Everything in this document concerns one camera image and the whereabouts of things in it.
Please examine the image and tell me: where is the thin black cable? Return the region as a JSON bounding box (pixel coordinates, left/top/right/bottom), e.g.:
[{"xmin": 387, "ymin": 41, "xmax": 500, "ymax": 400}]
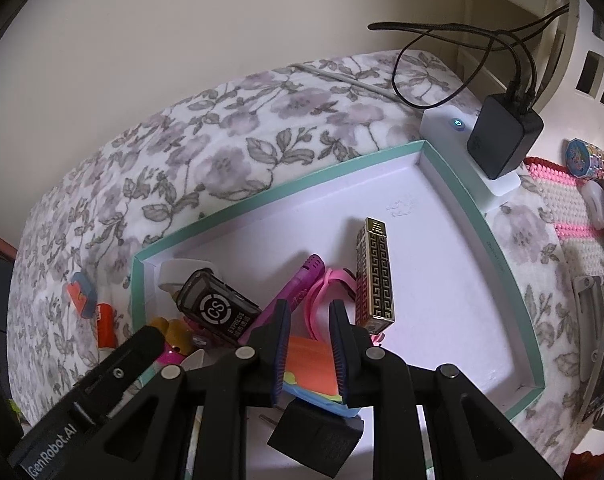
[{"xmin": 392, "ymin": 30, "xmax": 482, "ymax": 111}]

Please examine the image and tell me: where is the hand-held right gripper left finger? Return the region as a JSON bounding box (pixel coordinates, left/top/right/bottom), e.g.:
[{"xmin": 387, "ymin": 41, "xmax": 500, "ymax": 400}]
[{"xmin": 79, "ymin": 300, "xmax": 291, "ymax": 480}]

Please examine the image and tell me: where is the pink and white crocheted mat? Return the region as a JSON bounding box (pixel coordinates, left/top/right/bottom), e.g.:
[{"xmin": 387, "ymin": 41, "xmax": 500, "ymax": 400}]
[{"xmin": 524, "ymin": 156, "xmax": 604, "ymax": 241}]

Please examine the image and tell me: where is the gold patterned lighter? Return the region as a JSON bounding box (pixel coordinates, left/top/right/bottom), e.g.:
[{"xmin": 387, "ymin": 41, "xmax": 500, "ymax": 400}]
[{"xmin": 354, "ymin": 217, "xmax": 397, "ymax": 336}]

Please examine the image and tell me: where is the orange and blue toy knife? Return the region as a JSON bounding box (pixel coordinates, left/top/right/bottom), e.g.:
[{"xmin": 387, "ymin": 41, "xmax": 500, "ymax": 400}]
[{"xmin": 282, "ymin": 335, "xmax": 360, "ymax": 418}]

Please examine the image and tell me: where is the white power strip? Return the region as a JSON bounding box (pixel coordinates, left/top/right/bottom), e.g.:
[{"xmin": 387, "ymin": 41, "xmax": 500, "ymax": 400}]
[{"xmin": 419, "ymin": 105, "xmax": 522, "ymax": 213}]

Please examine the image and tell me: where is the blue and orange eraser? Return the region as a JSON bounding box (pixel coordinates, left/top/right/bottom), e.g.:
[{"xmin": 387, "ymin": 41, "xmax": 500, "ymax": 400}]
[{"xmin": 68, "ymin": 272, "xmax": 99, "ymax": 318}]

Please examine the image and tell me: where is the pink toy figure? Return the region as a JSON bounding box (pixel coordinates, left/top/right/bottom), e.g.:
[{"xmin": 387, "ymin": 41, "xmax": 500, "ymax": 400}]
[{"xmin": 149, "ymin": 317, "xmax": 217, "ymax": 366}]

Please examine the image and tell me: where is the black toy car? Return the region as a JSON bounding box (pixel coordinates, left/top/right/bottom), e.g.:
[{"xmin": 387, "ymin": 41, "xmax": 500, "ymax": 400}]
[{"xmin": 176, "ymin": 268, "xmax": 263, "ymax": 346}]

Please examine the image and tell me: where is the orange-red lighter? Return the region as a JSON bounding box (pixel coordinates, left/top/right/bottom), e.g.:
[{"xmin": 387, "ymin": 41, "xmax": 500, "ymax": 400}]
[{"xmin": 94, "ymin": 301, "xmax": 119, "ymax": 351}]

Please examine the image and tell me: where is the white wristband with device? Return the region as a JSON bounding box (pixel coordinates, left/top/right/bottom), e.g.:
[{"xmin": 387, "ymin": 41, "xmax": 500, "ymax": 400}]
[{"xmin": 154, "ymin": 258, "xmax": 217, "ymax": 306}]

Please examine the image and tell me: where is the purple tube lighter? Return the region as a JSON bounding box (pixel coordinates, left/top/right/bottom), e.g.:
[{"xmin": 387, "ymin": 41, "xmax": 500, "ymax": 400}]
[{"xmin": 244, "ymin": 254, "xmax": 325, "ymax": 346}]

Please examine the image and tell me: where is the grey hair clip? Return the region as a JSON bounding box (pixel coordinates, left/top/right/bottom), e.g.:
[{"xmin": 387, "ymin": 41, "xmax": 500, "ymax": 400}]
[{"xmin": 572, "ymin": 275, "xmax": 604, "ymax": 386}]

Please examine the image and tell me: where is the red cloth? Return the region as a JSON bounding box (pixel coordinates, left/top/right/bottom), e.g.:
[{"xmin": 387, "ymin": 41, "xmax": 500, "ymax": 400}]
[{"xmin": 569, "ymin": 450, "xmax": 604, "ymax": 480}]

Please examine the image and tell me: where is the floral blanket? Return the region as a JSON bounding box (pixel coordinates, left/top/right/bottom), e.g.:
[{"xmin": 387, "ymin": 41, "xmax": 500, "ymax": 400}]
[{"xmin": 7, "ymin": 50, "xmax": 604, "ymax": 480}]

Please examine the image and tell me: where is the colourful toy watch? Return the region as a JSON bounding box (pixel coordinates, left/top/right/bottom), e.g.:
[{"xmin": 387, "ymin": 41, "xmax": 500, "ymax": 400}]
[{"xmin": 564, "ymin": 139, "xmax": 604, "ymax": 181}]

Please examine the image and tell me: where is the small white case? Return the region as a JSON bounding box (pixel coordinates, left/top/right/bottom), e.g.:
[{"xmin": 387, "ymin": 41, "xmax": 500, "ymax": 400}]
[{"xmin": 582, "ymin": 180, "xmax": 604, "ymax": 231}]

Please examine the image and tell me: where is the thick black cable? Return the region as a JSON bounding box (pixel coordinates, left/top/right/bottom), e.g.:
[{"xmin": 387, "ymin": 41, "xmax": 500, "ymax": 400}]
[{"xmin": 368, "ymin": 2, "xmax": 570, "ymax": 103}]

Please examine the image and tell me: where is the white cord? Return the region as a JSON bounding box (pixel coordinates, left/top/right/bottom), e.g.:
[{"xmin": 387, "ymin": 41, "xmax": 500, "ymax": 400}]
[{"xmin": 292, "ymin": 62, "xmax": 397, "ymax": 96}]

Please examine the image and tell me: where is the black charger adapter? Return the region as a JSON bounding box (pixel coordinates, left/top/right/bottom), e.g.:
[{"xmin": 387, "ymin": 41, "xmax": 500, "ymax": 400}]
[{"xmin": 259, "ymin": 395, "xmax": 365, "ymax": 478}]

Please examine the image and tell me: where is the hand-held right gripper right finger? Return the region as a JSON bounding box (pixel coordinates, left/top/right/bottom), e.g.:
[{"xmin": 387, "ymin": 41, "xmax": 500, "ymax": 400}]
[{"xmin": 329, "ymin": 300, "xmax": 565, "ymax": 480}]

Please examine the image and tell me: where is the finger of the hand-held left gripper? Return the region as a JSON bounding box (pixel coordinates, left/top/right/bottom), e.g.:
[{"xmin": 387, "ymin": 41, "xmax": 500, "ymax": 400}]
[{"xmin": 72, "ymin": 325, "xmax": 165, "ymax": 421}]

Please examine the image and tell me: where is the cream laundry basket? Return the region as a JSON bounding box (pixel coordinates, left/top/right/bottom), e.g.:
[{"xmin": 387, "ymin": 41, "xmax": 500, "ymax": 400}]
[{"xmin": 542, "ymin": 0, "xmax": 604, "ymax": 116}]

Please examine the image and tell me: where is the pink wristband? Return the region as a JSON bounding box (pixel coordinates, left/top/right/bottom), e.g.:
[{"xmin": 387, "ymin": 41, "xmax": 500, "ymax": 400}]
[{"xmin": 302, "ymin": 268, "xmax": 357, "ymax": 341}]

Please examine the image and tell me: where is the black power adapter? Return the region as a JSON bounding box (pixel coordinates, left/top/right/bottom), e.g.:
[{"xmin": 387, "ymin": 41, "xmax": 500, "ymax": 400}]
[{"xmin": 466, "ymin": 94, "xmax": 545, "ymax": 181}]

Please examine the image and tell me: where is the white tray with teal rim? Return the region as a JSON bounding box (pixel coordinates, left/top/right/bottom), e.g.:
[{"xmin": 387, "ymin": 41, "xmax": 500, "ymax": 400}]
[{"xmin": 131, "ymin": 139, "xmax": 546, "ymax": 480}]

